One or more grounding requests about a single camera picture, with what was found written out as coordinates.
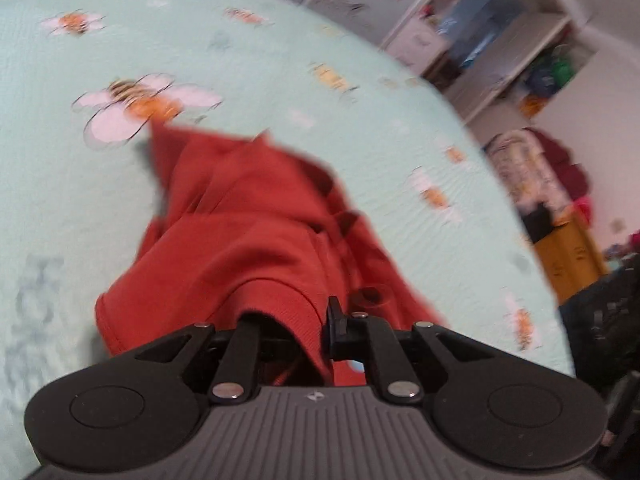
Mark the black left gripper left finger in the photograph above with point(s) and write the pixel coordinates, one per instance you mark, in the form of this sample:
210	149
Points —
219	365

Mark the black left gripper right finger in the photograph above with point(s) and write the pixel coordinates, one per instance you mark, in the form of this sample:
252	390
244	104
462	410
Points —
401	366

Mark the red t-shirt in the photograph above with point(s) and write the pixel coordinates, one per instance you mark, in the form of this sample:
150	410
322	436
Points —
250	228

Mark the pile of clothes on chair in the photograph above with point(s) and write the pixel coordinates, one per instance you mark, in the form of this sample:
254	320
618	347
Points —
547	187

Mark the yellow wooden cabinet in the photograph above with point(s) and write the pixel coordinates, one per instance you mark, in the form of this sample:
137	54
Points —
570	258

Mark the black equipment on floor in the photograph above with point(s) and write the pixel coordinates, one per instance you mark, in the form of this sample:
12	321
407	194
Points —
602	329

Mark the mint quilted floral bedspread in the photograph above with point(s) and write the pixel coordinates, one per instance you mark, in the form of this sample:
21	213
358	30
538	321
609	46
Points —
73	212

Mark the white bookshelf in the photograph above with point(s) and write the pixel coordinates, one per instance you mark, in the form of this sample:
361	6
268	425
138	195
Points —
472	49

